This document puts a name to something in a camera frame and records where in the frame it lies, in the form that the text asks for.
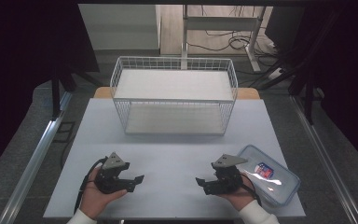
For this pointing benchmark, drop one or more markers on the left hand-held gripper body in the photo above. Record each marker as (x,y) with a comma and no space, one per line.
(110,180)

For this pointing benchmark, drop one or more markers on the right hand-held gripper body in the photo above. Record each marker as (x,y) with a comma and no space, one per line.
(228,179)

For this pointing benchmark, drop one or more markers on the person's right hand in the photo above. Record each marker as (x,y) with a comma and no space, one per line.
(238,200)

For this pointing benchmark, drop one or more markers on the person's left hand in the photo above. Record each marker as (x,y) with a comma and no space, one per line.
(94,202)

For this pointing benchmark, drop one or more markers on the white table cover sheet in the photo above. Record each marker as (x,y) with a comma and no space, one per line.
(171,161)

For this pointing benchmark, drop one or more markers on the black metal stand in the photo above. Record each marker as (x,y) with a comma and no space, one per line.
(308,102)
(56,99)

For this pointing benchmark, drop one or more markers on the white power strip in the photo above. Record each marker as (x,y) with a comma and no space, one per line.
(276,73)

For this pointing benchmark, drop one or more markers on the dark curtain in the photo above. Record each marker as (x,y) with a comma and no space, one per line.
(348,77)
(15,77)

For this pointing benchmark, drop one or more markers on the white cabinet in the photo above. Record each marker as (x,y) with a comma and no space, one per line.
(121,28)

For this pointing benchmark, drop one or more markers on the black floor bracket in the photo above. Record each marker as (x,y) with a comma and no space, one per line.
(64,132)

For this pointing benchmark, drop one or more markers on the metal floor rail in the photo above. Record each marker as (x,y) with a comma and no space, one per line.
(31,168)
(326,161)

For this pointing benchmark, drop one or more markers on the white metal desk frame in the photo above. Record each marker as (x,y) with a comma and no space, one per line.
(222,23)

